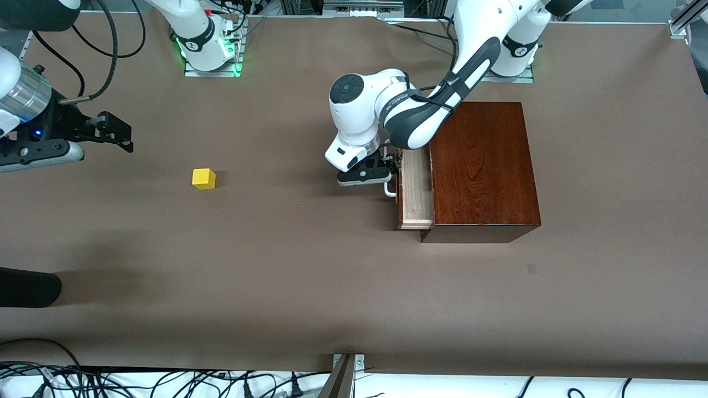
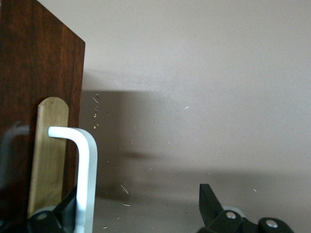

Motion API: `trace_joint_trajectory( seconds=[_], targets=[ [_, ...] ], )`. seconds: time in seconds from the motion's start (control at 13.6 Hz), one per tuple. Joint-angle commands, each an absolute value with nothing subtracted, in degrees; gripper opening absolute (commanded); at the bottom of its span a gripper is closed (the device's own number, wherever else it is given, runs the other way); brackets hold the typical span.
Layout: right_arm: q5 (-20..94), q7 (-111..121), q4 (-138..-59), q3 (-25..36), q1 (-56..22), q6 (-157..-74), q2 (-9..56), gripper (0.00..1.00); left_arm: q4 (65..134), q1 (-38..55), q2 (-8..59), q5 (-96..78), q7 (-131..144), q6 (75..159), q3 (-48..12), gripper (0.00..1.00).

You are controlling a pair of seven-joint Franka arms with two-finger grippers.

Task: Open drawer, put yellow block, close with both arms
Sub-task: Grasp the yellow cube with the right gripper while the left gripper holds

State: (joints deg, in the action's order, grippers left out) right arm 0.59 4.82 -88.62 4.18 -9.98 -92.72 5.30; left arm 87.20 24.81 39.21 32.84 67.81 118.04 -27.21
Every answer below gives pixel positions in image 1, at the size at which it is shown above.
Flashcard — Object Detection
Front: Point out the dark wooden drawer cabinet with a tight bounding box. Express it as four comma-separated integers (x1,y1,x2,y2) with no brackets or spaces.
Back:
420,101,543,244

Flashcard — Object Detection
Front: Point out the thin black looped cable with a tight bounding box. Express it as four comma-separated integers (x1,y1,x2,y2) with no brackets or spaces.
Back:
71,14,147,59

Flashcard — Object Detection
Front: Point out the small metal bracket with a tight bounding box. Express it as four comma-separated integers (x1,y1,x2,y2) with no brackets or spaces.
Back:
332,354,366,382

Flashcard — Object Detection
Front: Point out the black arched cable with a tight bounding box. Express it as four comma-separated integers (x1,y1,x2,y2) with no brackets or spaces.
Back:
0,338,82,370

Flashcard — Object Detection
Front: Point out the long black base cable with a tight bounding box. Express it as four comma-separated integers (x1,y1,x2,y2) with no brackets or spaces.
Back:
394,23,457,45

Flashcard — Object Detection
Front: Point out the brown table cover sheet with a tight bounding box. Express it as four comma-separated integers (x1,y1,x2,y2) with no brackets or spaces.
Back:
0,10,708,382

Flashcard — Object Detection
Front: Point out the aluminium frame bracket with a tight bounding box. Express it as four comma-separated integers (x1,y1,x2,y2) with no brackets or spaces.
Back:
668,3,708,39

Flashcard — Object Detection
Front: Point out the grey device box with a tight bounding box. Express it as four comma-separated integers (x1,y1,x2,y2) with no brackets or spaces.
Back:
322,0,405,18

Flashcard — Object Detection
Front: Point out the wooden drawer with white handle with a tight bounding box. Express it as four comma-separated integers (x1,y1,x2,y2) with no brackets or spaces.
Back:
384,145,435,231

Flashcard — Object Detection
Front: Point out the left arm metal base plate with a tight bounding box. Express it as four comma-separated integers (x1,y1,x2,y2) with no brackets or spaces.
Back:
481,64,535,85

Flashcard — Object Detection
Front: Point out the black cable at arm base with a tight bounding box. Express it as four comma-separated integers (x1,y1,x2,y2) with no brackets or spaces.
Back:
218,0,269,34

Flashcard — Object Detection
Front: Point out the black rounded object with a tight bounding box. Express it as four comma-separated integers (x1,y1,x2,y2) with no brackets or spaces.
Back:
0,267,63,308

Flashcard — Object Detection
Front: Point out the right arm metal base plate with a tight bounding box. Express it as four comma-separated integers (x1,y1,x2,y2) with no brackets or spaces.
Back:
184,14,245,78

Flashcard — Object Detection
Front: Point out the dark metal post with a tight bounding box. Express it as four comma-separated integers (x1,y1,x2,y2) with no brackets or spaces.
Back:
318,354,356,398

